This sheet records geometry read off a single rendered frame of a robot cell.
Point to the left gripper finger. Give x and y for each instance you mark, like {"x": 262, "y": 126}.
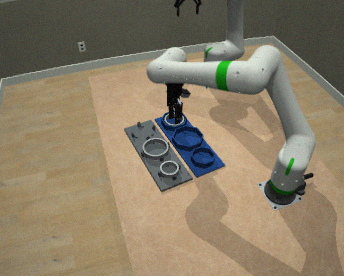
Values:
{"x": 178, "y": 110}
{"x": 170, "y": 106}

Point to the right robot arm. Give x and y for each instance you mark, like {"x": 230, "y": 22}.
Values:
{"x": 234, "y": 44}

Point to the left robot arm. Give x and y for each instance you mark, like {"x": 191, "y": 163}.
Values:
{"x": 251, "y": 77}

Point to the blue tray with octagonal pockets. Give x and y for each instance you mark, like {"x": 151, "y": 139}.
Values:
{"x": 189, "y": 143}

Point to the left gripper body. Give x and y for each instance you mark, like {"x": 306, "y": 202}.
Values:
{"x": 175, "y": 93}

